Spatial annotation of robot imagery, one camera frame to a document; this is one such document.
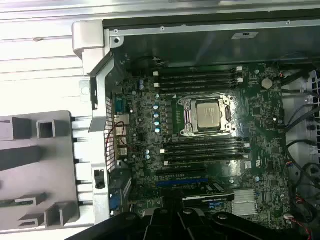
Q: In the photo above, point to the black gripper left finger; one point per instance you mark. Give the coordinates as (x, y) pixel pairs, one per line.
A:
(165, 225)

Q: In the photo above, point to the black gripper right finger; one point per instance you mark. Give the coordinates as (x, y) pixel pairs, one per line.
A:
(197, 225)

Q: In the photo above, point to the black RAM slot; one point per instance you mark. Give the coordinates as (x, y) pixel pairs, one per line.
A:
(205, 154)
(197, 88)
(205, 160)
(197, 76)
(205, 148)
(205, 142)
(197, 82)
(197, 71)

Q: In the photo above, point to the black graphics card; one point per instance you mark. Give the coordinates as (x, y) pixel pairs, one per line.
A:
(212, 195)

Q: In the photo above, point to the blue expansion slot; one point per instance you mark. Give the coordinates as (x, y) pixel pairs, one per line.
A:
(182, 183)

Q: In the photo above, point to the silver finned heatsink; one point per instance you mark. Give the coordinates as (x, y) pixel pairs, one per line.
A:
(245, 202)

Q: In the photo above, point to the black expansion slot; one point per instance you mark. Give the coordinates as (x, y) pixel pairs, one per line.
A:
(180, 172)

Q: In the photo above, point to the CPU socket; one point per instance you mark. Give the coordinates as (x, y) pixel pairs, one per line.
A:
(183, 131)

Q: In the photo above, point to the blue-topped capacitor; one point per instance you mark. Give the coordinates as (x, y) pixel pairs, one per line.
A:
(157, 130)
(156, 106)
(157, 123)
(156, 115)

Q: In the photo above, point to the green motherboard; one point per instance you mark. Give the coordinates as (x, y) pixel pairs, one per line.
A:
(265, 140)

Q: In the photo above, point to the metal socket cover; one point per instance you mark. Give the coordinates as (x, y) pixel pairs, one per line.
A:
(190, 115)

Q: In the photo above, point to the silver CPU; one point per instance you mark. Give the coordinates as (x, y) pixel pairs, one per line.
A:
(208, 115)

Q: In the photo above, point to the grey parts rack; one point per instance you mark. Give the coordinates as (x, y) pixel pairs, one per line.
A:
(50, 162)

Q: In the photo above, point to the black and silver PC case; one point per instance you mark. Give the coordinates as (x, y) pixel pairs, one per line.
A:
(100, 100)

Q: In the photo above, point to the silver coin cell battery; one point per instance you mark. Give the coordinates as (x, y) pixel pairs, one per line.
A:
(266, 83)

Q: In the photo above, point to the white sticker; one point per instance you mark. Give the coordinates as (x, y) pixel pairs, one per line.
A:
(246, 35)

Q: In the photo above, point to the grey plastic case latch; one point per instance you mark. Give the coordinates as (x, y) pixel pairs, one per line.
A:
(87, 37)

